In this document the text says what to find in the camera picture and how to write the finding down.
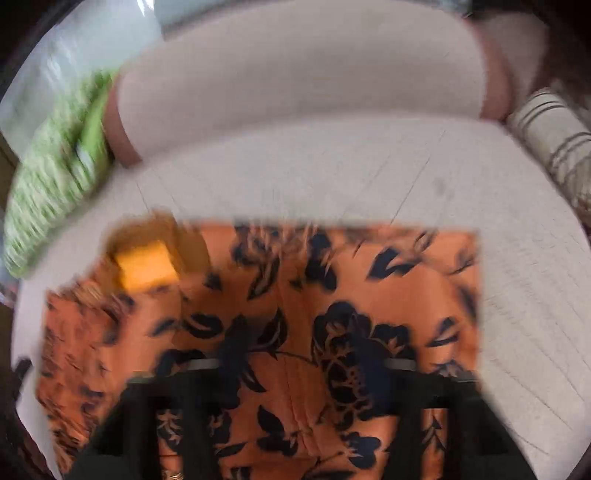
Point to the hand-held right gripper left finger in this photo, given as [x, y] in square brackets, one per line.
[196, 415]

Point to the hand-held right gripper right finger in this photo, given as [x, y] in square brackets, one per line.
[411, 415]

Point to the orange floral garment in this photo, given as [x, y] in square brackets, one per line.
[295, 295]

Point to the green patterned pillow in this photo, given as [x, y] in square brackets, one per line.
[51, 184]

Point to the striped white cloth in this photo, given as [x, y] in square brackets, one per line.
[549, 129]

